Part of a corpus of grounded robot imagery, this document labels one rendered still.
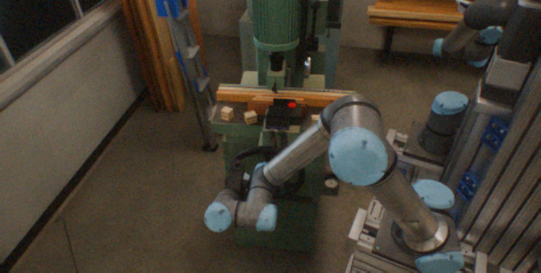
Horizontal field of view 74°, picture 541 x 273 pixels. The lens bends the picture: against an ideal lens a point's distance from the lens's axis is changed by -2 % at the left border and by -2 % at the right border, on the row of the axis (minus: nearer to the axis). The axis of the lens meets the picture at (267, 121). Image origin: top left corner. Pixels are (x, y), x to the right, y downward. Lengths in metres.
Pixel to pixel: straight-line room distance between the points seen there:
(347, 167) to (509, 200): 0.67
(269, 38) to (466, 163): 0.78
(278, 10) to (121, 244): 1.63
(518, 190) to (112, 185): 2.26
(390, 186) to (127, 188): 2.03
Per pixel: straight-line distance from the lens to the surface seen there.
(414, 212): 0.94
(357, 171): 0.78
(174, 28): 2.23
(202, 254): 2.20
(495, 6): 1.35
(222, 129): 1.54
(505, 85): 1.18
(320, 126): 0.93
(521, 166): 1.23
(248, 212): 1.03
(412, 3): 3.54
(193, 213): 2.37
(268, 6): 1.31
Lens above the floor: 1.86
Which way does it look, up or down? 39 degrees down
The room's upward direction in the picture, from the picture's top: 1 degrees counter-clockwise
